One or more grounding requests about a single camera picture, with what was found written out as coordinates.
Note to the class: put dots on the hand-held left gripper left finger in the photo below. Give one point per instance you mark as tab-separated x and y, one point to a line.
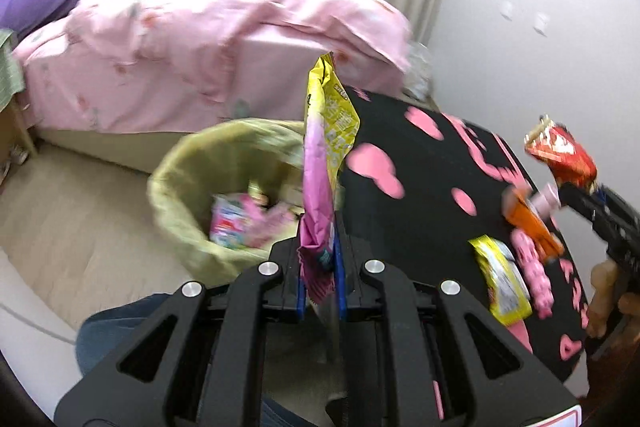
302	304

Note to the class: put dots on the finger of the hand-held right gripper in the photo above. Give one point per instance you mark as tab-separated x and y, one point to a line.
587	207

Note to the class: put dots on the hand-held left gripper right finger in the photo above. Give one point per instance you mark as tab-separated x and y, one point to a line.
341	279

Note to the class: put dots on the orange clear bread bag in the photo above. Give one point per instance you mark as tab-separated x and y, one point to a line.
532	227

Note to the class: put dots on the red snack packet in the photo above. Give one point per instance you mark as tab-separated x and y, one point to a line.
562	152

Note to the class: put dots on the pink and white snack packet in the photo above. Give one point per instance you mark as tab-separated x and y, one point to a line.
235	219

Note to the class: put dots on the yellow and pink snack packet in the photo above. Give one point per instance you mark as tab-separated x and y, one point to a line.
325	132

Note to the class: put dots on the bin with yellow-green liner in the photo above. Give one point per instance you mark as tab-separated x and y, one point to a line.
180	187

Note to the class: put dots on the person's right hand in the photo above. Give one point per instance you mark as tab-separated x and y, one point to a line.
600	297

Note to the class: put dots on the pink squishy toy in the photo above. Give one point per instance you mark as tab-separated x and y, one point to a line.
534	277

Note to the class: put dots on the black pink-spotted tablecloth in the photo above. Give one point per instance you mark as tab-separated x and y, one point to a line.
425	217

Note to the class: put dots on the yellow-edged snack bag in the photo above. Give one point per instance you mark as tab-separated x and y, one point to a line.
502	282

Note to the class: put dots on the person's leg in jeans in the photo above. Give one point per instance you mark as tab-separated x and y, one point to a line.
115	332

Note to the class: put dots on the white plastic bag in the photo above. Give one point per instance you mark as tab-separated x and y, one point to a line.
419	72

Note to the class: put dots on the bed with pink sheet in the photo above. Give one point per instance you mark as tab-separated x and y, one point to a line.
125	107

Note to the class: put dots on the pink floral duvet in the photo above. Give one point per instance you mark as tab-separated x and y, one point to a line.
200	32

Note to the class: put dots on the green checkered cloth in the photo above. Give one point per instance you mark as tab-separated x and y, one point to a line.
7	72

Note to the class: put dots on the white wall switch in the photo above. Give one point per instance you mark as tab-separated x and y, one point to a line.
506	9
541	22

